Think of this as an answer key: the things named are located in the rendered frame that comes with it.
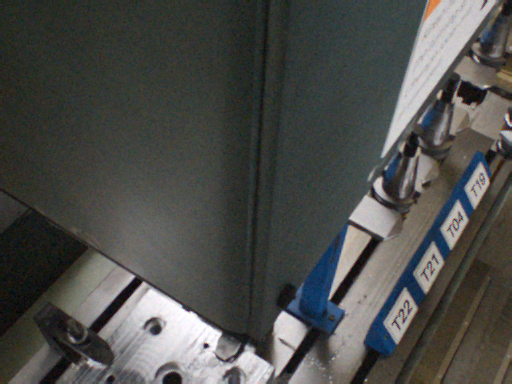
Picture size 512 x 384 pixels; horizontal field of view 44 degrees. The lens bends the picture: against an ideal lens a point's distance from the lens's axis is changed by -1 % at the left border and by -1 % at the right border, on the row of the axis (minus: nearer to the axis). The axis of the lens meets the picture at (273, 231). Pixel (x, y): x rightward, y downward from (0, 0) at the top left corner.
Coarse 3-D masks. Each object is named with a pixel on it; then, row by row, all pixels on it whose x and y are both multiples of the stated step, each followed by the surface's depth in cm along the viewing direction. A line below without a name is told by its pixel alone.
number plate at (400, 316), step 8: (400, 296) 102; (408, 296) 104; (400, 304) 102; (408, 304) 104; (392, 312) 101; (400, 312) 102; (408, 312) 104; (392, 320) 101; (400, 320) 102; (408, 320) 104; (392, 328) 101; (400, 328) 102; (392, 336) 101; (400, 336) 102
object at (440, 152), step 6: (420, 120) 87; (450, 132) 86; (450, 138) 87; (420, 144) 85; (426, 144) 85; (444, 144) 85; (450, 144) 85; (420, 150) 85; (426, 150) 85; (432, 150) 85; (438, 150) 85; (444, 150) 85; (438, 156) 86; (444, 156) 86
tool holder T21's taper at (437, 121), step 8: (456, 96) 81; (432, 104) 82; (440, 104) 80; (448, 104) 80; (432, 112) 82; (440, 112) 81; (448, 112) 81; (424, 120) 84; (432, 120) 82; (440, 120) 82; (448, 120) 82; (424, 128) 84; (432, 128) 83; (440, 128) 83; (448, 128) 83; (424, 136) 85; (432, 136) 84; (440, 136) 84; (448, 136) 85; (432, 144) 85; (440, 144) 85
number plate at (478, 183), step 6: (480, 162) 120; (480, 168) 119; (474, 174) 118; (480, 174) 119; (486, 174) 121; (474, 180) 118; (480, 180) 119; (486, 180) 121; (468, 186) 116; (474, 186) 118; (480, 186) 119; (486, 186) 121; (468, 192) 116; (474, 192) 118; (480, 192) 119; (474, 198) 118; (480, 198) 119; (474, 204) 118
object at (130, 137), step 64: (0, 0) 19; (64, 0) 17; (128, 0) 15; (192, 0) 14; (256, 0) 13; (320, 0) 15; (384, 0) 19; (0, 64) 21; (64, 64) 19; (128, 64) 17; (192, 64) 16; (256, 64) 15; (320, 64) 17; (384, 64) 23; (0, 128) 25; (64, 128) 22; (128, 128) 20; (192, 128) 18; (256, 128) 17; (320, 128) 20; (384, 128) 28; (64, 192) 26; (128, 192) 23; (192, 192) 20; (256, 192) 19; (320, 192) 24; (128, 256) 28; (192, 256) 24; (256, 256) 22; (320, 256) 30; (256, 320) 26
